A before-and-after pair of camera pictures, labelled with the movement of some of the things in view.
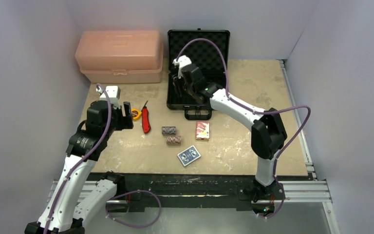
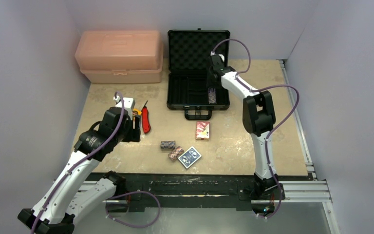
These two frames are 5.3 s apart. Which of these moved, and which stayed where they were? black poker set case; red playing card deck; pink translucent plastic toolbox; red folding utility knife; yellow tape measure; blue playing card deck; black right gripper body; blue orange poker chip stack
Moved: black right gripper body; blue orange poker chip stack
Stayed: red folding utility knife; pink translucent plastic toolbox; black poker set case; blue playing card deck; red playing card deck; yellow tape measure
